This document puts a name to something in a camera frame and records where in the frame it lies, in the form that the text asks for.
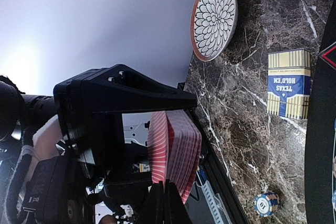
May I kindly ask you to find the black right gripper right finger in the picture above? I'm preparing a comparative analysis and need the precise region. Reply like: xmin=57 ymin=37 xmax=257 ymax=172
xmin=164 ymin=179 xmax=192 ymax=224

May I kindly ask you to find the red triangular all-in button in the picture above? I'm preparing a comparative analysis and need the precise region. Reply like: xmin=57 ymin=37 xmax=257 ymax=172
xmin=318 ymin=42 xmax=336 ymax=70

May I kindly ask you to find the floral ceramic plate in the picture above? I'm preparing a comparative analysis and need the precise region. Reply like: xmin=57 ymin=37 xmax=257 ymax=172
xmin=190 ymin=0 xmax=238 ymax=62

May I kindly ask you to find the red playing card deck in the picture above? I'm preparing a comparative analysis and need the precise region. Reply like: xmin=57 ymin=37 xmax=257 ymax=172
xmin=147 ymin=110 xmax=202 ymax=203

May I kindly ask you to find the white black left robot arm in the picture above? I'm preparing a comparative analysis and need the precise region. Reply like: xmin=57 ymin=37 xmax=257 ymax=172
xmin=1 ymin=65 xmax=202 ymax=223

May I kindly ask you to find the blue white chip stack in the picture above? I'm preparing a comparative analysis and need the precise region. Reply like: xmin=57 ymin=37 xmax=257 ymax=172
xmin=254 ymin=191 xmax=280 ymax=217

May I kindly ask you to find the gold blue card box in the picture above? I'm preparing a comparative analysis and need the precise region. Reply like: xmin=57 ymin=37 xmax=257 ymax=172
xmin=267 ymin=49 xmax=311 ymax=120

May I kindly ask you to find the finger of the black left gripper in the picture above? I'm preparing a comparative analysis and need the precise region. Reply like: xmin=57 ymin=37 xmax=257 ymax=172
xmin=86 ymin=64 xmax=197 ymax=113

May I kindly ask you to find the round black poker mat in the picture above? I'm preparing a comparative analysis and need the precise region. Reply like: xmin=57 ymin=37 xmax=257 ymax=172
xmin=304 ymin=0 xmax=336 ymax=224

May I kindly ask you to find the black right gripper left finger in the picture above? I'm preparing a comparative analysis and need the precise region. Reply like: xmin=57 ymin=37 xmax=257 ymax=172
xmin=135 ymin=181 xmax=164 ymax=224

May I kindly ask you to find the white cable duct strip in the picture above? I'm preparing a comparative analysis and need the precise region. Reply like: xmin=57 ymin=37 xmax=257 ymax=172
xmin=197 ymin=167 xmax=231 ymax=224

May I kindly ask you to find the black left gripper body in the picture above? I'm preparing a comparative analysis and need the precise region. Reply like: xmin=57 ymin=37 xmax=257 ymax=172
xmin=54 ymin=68 xmax=151 ymax=187

